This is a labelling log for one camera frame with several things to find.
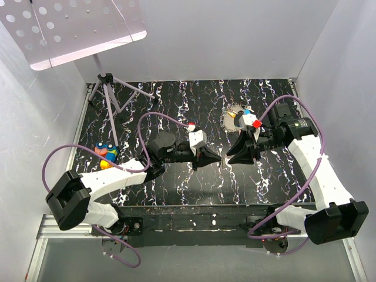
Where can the perforated music stand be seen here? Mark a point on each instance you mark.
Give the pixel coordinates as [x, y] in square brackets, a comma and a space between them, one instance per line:
[52, 33]

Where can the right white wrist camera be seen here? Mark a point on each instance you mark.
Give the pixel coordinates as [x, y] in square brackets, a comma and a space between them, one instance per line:
[249, 121]

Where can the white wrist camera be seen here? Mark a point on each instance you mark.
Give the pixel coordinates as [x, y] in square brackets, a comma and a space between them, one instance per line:
[197, 138]
[249, 121]

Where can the yellow key tag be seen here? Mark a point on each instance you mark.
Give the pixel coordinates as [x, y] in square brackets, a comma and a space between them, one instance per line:
[232, 114]

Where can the colourful toy blocks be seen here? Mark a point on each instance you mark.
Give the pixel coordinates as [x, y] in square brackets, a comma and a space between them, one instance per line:
[109, 152]

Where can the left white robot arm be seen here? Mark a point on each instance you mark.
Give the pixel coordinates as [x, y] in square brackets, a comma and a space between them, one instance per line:
[73, 199]

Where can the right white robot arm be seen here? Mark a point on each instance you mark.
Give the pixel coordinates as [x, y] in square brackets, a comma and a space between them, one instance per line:
[337, 214]

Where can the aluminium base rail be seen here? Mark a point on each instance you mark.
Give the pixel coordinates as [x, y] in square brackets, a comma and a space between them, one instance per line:
[48, 229]

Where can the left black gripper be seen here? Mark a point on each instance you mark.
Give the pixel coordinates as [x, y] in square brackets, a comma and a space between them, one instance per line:
[204, 157]

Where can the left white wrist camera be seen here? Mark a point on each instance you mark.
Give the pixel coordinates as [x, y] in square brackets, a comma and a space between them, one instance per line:
[197, 138]

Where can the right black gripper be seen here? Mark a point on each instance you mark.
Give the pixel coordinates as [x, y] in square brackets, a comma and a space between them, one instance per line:
[245, 157]

